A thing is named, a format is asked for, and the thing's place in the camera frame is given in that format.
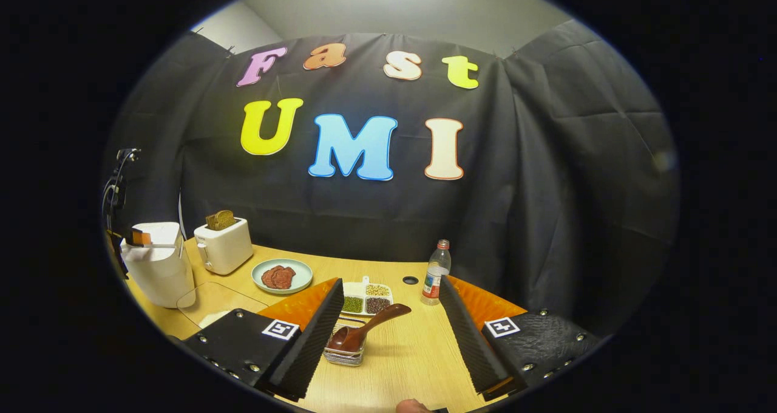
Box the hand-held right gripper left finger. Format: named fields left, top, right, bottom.
left=182, top=278, right=345, bottom=401

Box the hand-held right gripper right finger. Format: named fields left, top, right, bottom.
left=438, top=275, right=602, bottom=401

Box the clear square chopstick holder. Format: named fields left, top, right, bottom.
left=323, top=322, right=367, bottom=366

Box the white rice cooker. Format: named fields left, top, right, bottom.
left=120, top=222, right=196, bottom=309

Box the brown wooden spoon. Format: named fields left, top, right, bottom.
left=327, top=304, right=412, bottom=352

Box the clear rice container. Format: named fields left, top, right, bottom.
left=176, top=281, right=270, bottom=330

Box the white divided bean dish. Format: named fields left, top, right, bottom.
left=341, top=276, right=394, bottom=316

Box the pale green plate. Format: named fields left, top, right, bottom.
left=251, top=258, right=314, bottom=295

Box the clear plastic water bottle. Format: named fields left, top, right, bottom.
left=421, top=239, right=452, bottom=306

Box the brown toast slice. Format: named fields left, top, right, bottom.
left=205, top=210, right=237, bottom=231

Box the white toaster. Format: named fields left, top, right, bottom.
left=194, top=217, right=254, bottom=275

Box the black backdrop cloth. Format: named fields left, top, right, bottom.
left=103, top=18, right=680, bottom=341

